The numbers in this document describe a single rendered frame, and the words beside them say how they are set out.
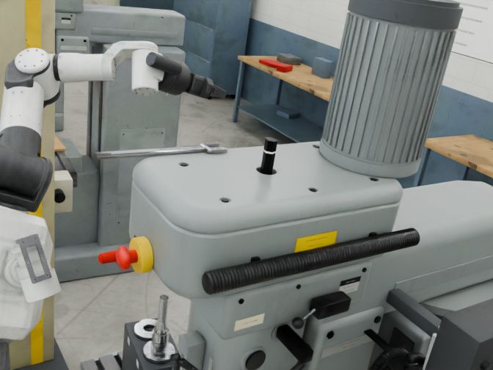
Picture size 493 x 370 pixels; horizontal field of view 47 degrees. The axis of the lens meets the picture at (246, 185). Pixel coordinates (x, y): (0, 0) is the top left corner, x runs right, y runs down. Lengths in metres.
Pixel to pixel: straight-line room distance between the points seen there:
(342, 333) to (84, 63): 0.87
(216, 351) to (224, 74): 7.53
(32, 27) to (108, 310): 1.91
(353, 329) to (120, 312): 2.67
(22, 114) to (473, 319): 1.01
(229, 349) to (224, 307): 0.14
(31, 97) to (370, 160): 0.78
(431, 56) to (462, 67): 4.89
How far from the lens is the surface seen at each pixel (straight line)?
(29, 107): 1.38
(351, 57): 1.06
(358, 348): 1.26
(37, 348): 3.30
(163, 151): 1.01
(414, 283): 1.29
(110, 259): 1.05
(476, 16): 5.89
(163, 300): 1.58
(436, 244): 1.28
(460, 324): 1.03
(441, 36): 1.05
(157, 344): 1.66
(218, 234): 0.84
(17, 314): 1.24
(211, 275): 0.84
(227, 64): 8.46
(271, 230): 0.89
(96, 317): 3.71
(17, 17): 2.55
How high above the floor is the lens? 2.26
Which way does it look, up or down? 23 degrees down
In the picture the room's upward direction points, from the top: 9 degrees clockwise
